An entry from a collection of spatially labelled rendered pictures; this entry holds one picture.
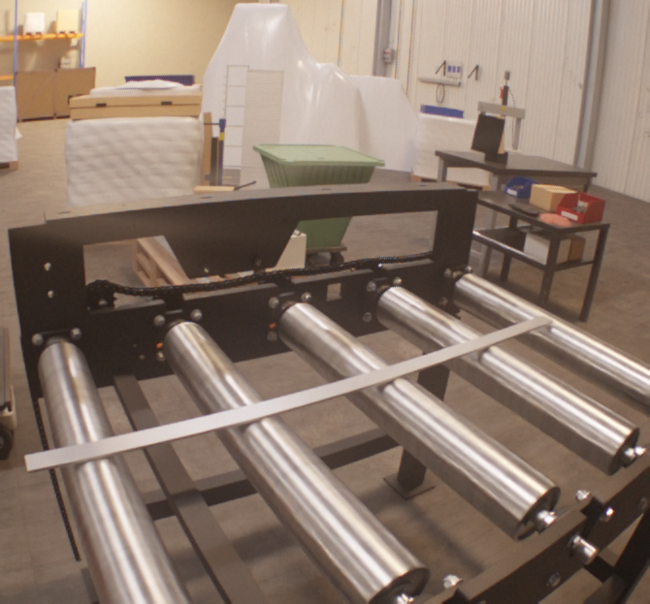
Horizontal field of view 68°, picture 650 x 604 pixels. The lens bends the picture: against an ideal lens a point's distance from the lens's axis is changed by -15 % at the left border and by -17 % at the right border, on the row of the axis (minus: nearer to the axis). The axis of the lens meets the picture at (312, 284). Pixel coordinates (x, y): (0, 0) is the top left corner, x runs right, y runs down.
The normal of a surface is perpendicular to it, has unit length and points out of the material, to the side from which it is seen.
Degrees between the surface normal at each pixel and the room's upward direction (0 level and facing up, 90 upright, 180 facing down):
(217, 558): 0
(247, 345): 90
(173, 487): 0
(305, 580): 0
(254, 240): 90
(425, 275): 90
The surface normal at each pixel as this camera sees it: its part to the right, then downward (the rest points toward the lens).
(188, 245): 0.51, 0.35
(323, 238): 0.36, 0.53
